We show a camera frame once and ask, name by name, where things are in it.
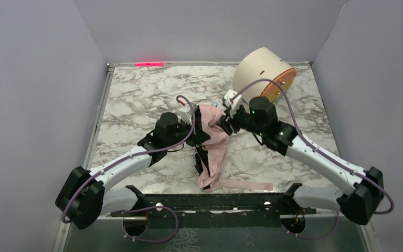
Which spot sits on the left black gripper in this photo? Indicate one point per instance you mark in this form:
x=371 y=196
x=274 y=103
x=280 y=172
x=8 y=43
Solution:
x=201 y=131

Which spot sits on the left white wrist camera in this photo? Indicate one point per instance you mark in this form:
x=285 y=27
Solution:
x=186 y=113

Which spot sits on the pink folding umbrella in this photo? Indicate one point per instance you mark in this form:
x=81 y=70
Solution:
x=216 y=148

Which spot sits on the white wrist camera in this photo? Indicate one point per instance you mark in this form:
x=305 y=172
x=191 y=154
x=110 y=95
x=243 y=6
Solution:
x=186 y=113
x=232 y=101

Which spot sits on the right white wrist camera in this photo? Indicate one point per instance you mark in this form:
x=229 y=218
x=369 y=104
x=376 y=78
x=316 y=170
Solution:
x=232 y=101

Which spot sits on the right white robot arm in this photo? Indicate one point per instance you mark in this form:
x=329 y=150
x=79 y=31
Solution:
x=359 y=190

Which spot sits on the beige cylindrical umbrella stand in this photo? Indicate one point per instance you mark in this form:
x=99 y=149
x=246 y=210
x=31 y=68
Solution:
x=263 y=64

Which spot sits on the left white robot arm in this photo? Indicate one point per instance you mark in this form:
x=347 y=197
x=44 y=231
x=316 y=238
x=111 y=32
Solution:
x=84 y=195

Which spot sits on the pink tape marker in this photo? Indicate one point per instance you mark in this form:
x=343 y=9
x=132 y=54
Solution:
x=149 y=64

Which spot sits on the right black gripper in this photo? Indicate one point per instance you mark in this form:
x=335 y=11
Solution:
x=232 y=121

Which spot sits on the aluminium table frame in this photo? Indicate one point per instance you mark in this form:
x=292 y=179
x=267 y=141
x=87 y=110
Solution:
x=183 y=158

